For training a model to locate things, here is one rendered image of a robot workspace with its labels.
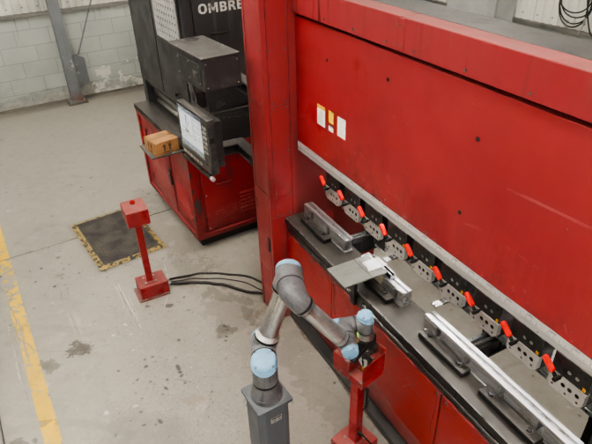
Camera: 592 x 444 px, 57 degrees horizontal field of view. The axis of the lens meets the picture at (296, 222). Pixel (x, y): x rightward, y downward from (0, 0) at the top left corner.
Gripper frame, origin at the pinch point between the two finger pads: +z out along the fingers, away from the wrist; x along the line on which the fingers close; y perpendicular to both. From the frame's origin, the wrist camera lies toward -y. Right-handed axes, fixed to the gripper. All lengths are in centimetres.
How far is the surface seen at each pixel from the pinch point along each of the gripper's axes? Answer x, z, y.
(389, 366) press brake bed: -0.1, 16.2, 19.5
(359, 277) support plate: 27.6, -23.6, 27.4
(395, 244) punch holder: 14, -46, 39
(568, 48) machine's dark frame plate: -47, -152, 48
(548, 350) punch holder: -72, -51, 24
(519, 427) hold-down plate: -73, -15, 12
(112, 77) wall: 696, 67, 178
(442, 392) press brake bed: -37.0, -3.2, 12.6
